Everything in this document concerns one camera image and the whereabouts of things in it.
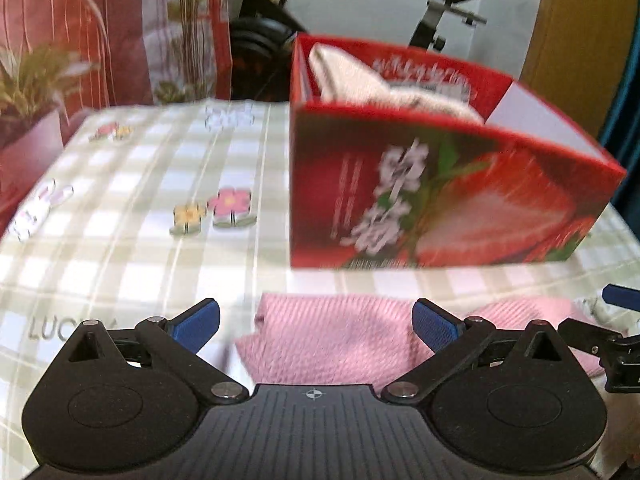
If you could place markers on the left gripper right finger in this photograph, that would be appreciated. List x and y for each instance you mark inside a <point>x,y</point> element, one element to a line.
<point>456,344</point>

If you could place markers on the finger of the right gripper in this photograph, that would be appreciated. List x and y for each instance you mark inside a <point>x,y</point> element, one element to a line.
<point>621,296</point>
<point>586,337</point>

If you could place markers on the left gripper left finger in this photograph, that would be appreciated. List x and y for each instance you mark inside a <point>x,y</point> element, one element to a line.
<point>174,345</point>

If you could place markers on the white knitted cloth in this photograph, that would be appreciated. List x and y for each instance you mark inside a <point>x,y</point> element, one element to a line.
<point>342,78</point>

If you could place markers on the pink knitted cloth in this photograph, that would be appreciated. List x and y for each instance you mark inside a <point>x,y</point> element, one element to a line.
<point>328,340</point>

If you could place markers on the green checked bunny tablecloth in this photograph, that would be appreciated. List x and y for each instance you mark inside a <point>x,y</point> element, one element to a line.
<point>175,204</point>

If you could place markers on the teal curtain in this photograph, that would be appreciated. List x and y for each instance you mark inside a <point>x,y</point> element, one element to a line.
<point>620,138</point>

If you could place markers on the red strawberry cardboard box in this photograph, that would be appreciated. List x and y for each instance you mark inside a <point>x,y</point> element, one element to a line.
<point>375,187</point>

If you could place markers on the wooden door panel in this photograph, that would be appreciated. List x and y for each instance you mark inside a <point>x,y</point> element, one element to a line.
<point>578,54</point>

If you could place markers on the printed red backdrop cloth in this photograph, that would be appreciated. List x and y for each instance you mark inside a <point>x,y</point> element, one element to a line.
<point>63,59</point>

